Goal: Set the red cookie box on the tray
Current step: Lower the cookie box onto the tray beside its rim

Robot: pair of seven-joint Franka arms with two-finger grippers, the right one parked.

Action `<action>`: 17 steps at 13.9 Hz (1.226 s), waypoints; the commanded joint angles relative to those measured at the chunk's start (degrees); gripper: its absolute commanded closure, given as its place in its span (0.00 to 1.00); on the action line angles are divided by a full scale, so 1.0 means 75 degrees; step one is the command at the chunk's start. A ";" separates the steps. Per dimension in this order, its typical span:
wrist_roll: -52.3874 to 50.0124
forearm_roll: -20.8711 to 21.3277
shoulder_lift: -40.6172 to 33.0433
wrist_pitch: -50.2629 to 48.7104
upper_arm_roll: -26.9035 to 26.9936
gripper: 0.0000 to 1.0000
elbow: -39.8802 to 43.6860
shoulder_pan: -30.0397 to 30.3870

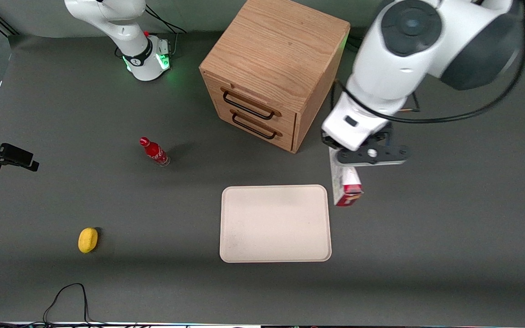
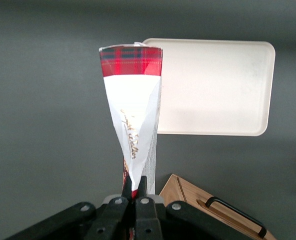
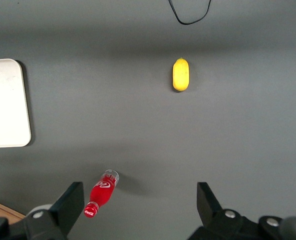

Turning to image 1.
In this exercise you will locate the wooden drawer cabinet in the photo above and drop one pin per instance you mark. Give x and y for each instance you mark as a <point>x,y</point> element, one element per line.
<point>276,50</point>

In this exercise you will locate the wooden drawer front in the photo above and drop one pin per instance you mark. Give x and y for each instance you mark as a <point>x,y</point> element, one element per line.
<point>285,139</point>
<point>285,119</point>

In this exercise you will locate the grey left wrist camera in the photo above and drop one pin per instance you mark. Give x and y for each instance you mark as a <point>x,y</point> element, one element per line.
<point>394,155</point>

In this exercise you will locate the red cola bottle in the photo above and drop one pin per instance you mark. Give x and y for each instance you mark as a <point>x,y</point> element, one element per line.
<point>154,151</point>

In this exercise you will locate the black frame rail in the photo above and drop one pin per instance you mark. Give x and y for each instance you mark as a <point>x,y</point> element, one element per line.
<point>0,23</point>

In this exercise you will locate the cream rectangular tray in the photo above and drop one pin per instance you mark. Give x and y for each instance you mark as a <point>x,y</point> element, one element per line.
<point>274,223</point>

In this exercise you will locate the red cookie box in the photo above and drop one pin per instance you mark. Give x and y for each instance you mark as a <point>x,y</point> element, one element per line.
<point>347,187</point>

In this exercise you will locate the yellow lemon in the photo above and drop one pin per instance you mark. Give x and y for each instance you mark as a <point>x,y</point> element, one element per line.
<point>87,240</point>

